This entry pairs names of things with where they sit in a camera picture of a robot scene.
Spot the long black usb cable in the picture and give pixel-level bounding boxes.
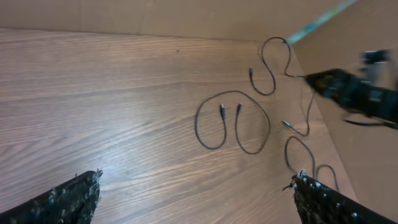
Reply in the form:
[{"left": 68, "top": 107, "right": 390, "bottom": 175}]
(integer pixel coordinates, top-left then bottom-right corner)
[{"left": 248, "top": 36, "right": 317, "bottom": 138}]

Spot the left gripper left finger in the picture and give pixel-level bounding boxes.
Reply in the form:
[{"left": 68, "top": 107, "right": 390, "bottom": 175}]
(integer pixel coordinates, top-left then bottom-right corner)
[{"left": 1, "top": 169, "right": 103, "bottom": 224}]

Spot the short black usb cable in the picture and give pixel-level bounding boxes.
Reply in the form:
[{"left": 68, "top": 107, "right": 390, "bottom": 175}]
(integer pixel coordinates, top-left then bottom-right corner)
[
  {"left": 284, "top": 136, "right": 340, "bottom": 192},
  {"left": 194, "top": 90, "right": 271, "bottom": 156}
]

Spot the cardboard back panel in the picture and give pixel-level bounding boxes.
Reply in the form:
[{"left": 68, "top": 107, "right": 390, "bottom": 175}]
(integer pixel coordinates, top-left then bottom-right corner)
[{"left": 1, "top": 0, "right": 345, "bottom": 40}]

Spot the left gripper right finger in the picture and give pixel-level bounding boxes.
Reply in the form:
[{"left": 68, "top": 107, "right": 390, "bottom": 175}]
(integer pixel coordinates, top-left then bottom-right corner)
[{"left": 285, "top": 170, "right": 395, "bottom": 224}]

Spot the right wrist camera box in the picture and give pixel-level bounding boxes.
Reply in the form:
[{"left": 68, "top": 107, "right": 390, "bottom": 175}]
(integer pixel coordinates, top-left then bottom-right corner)
[{"left": 359, "top": 49, "right": 391, "bottom": 84}]

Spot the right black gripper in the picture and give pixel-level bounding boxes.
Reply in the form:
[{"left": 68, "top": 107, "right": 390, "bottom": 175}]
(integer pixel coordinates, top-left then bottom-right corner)
[{"left": 305, "top": 68, "right": 397, "bottom": 123}]

